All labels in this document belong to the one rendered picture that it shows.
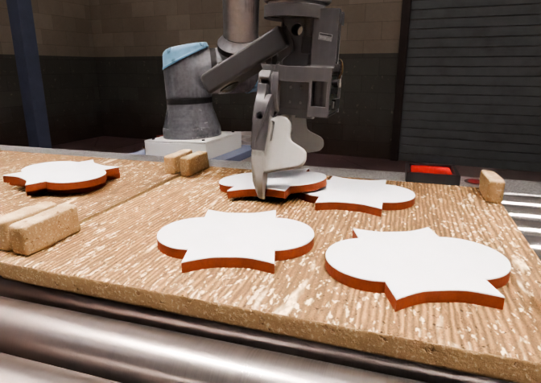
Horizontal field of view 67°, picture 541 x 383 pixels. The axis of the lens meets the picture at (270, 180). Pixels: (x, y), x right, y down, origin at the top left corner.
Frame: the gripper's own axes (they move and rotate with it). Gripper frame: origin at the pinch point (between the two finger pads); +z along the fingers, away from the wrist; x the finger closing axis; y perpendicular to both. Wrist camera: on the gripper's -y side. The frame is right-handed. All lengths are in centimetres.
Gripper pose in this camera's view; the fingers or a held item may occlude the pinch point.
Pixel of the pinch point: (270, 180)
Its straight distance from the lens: 51.1
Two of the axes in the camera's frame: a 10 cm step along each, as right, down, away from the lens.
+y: 9.5, 1.2, -2.9
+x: 3.1, -2.4, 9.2
